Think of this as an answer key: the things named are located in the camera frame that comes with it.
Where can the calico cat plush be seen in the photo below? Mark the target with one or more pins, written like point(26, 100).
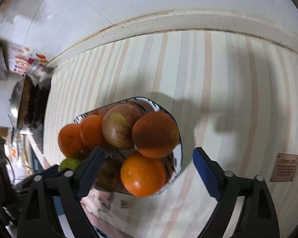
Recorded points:
point(99, 200)

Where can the colourful wall sticker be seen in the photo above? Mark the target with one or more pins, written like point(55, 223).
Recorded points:
point(27, 59)

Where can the green apple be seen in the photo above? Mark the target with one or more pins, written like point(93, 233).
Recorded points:
point(68, 163)

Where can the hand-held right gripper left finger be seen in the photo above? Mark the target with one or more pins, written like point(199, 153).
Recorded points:
point(89, 173)

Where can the reddish brown apple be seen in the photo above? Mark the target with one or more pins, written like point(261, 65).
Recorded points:
point(119, 126)

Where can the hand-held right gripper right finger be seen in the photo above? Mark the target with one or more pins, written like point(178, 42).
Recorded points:
point(206, 173)

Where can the large bright orange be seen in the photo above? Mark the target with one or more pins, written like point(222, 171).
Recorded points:
point(142, 174)

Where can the dark reddish orange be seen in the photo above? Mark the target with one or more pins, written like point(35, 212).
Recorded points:
point(155, 133)

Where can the striped tablecloth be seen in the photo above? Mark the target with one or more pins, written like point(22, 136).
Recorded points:
point(213, 79)

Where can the brown card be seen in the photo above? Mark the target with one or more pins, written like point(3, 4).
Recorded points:
point(285, 167)

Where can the steel wok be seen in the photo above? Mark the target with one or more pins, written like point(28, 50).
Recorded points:
point(15, 101)

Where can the small orange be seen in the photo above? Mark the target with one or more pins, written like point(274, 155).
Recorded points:
point(92, 131)
point(70, 140)

